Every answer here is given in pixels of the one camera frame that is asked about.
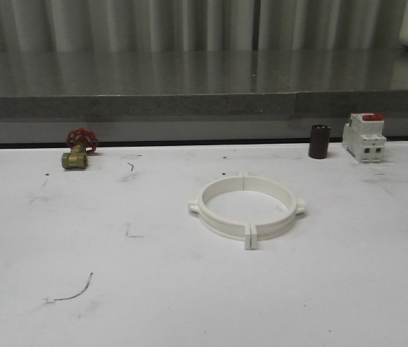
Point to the white half pipe clamp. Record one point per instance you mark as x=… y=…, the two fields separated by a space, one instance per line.
x=262 y=228
x=228 y=228

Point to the dark brown cylindrical coupling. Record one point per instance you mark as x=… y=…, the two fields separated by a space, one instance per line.
x=319 y=140

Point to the brass valve red handwheel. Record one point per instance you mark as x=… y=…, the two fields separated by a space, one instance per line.
x=81 y=143

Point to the grey stone counter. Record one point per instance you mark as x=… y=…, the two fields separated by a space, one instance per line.
x=220 y=96

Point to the white circuit breaker red switch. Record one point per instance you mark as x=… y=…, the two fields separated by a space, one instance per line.
x=362 y=137

